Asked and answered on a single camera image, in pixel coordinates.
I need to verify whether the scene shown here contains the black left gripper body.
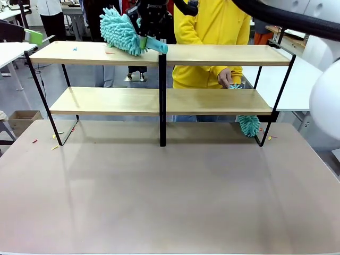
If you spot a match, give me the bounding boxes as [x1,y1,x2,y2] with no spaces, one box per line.
[0,20,26,43]

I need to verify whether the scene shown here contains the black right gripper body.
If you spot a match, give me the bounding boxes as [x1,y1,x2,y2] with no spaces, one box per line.
[138,0,171,37]

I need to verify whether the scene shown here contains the teal microfiber duster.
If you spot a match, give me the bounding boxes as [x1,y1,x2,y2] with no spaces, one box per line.
[99,7,169,57]
[228,83,261,138]

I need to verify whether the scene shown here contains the person's left hand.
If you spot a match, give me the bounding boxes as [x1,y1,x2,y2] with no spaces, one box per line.
[218,67,233,88]

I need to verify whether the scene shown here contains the background person white shirt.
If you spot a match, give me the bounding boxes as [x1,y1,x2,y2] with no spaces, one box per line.
[37,0,66,43]

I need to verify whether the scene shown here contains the metal stand base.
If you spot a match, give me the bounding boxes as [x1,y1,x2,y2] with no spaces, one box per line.
[123,71,149,83]

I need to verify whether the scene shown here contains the background person dark clothes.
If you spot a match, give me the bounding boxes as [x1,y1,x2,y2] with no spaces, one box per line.
[83,0,117,88]

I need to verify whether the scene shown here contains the grey table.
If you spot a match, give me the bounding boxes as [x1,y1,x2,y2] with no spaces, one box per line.
[61,5,86,40]

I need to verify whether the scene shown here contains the person in yellow hoodie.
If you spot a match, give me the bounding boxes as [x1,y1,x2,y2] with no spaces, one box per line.
[172,0,252,123]

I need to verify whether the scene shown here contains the cardboard box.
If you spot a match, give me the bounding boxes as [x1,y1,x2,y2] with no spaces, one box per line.
[7,110,44,137]

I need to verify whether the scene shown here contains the grey chair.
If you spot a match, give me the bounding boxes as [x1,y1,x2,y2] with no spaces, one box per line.
[0,110,17,146]

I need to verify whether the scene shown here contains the background person orange trousers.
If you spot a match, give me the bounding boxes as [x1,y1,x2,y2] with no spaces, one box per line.
[253,25,274,45]

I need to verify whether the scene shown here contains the black pole stand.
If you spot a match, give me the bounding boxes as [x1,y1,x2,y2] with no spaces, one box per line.
[268,28,287,50]

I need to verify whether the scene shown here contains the light wooden table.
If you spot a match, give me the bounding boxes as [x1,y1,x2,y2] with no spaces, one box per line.
[265,25,307,48]

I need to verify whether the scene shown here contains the wooden shelf black metal frame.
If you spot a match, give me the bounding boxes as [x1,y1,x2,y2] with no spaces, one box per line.
[161,39,297,148]
[23,39,164,147]

